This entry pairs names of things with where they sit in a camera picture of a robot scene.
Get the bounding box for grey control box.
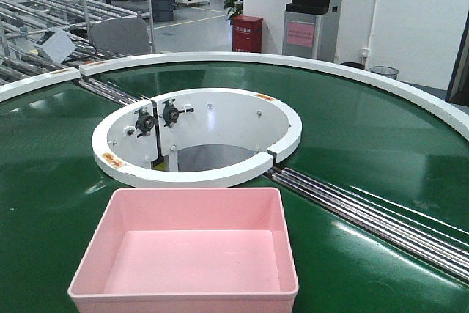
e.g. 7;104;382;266
34;28;76;64

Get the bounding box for grey water dispenser machine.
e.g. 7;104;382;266
282;0;342;62

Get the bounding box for wire mesh waste basket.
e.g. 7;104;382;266
370;65;399;80

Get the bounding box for metal roller rack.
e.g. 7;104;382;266
1;0;155;84

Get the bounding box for white outer conveyor rail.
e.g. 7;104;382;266
1;51;468;139

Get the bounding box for steel conveyor rollers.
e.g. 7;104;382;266
266;166;468;284
74;78;149;106

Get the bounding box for white inner conveyor ring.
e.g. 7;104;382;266
91;87;303;188

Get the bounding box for red fire extinguisher cabinet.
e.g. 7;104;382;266
232;15;263;53

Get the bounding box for pink plastic bin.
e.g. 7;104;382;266
67;188;299;312

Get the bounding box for grey chair back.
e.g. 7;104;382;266
89;18;151;55

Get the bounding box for steel conveyor rollers right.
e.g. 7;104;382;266
266;166;468;284

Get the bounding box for steel conveyor rollers left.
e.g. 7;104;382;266
74;78;149;106

